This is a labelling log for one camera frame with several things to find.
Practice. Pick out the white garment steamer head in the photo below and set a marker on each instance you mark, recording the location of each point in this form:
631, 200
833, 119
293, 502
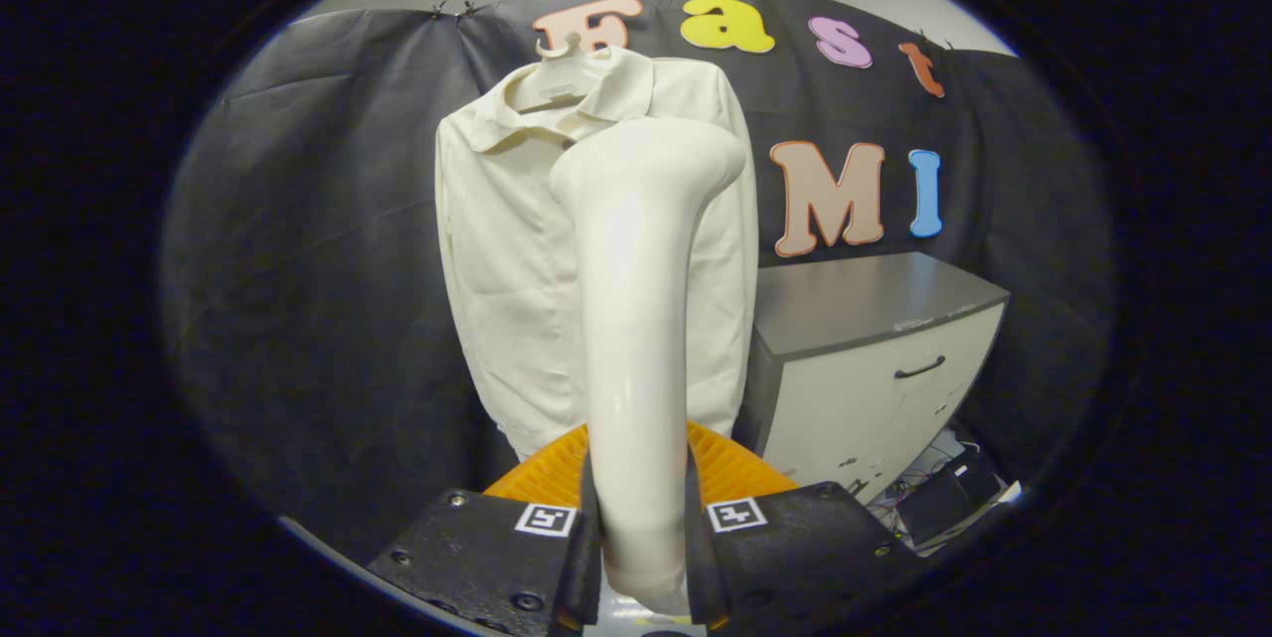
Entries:
636, 339

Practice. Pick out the black backdrop cloth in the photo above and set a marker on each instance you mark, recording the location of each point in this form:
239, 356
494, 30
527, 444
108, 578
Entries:
318, 269

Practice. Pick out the white cabinet with grey top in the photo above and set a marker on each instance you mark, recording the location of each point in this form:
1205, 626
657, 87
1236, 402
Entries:
855, 299

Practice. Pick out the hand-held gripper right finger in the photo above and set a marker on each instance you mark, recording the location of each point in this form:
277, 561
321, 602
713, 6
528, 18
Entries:
700, 567

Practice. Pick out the black box device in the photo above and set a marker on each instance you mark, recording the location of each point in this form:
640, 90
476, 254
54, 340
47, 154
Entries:
944, 503

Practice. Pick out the white plastic hanger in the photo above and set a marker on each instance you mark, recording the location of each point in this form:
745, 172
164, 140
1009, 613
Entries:
558, 79

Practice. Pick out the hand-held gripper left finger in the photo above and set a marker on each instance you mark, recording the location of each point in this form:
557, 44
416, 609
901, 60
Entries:
588, 567

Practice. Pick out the cream button shirt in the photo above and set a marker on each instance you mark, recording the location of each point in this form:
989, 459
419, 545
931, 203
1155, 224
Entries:
507, 269

